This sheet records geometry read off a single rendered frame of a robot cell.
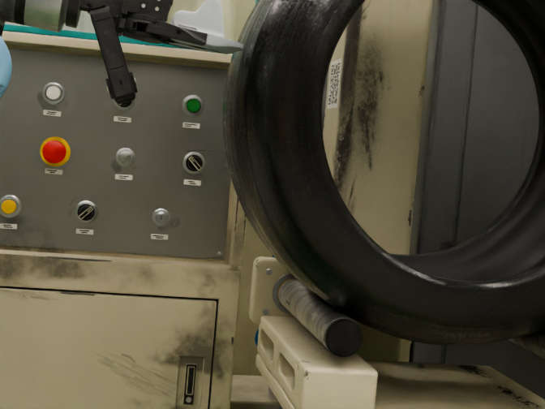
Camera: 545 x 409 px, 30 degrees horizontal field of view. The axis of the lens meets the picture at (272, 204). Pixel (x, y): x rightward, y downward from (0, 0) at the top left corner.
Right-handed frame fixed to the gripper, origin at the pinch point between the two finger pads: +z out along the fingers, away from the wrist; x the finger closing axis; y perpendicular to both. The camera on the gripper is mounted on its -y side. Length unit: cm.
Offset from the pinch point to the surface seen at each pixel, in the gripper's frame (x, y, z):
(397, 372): 17, -38, 35
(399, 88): 26.4, 2.8, 28.6
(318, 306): 0.0, -28.7, 17.0
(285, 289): 19.2, -29.5, 16.3
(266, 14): -6.9, 4.2, 2.3
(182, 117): 56, -7, -1
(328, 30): -11.8, 3.3, 8.8
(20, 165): 56, -21, -26
